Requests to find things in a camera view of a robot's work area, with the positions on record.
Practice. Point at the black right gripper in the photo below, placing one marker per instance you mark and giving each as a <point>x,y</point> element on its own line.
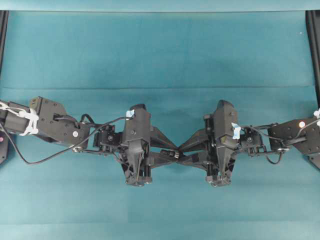
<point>219,161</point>

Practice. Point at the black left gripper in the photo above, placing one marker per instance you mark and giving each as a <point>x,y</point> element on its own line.
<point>131,152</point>

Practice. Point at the dark metal threaded shaft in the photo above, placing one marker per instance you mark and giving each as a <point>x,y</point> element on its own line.
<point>170,153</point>

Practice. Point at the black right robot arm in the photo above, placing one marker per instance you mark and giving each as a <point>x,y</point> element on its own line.
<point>303,134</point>

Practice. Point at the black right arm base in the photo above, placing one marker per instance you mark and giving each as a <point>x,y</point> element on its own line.
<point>313,160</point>

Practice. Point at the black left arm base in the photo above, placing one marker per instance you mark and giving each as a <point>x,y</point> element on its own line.
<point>4,147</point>

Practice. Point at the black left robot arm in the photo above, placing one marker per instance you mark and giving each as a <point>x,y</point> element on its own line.
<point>49,121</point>

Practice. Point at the teal table cloth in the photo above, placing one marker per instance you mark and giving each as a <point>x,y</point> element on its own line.
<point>179,66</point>

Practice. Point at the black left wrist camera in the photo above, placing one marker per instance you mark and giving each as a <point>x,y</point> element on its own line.
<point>138,127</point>

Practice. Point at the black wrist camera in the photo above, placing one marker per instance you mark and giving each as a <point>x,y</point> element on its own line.
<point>223,117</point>
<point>138,127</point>

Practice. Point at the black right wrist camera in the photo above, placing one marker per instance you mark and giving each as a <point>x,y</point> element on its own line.
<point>223,117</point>

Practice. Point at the black right frame rail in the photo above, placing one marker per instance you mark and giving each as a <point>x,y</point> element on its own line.
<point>312,19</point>

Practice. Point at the black frame rail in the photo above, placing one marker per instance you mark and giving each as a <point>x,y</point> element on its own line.
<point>4,16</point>
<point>312,19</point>

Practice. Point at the black left frame rail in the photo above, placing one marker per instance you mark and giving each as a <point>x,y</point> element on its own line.
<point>4,16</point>

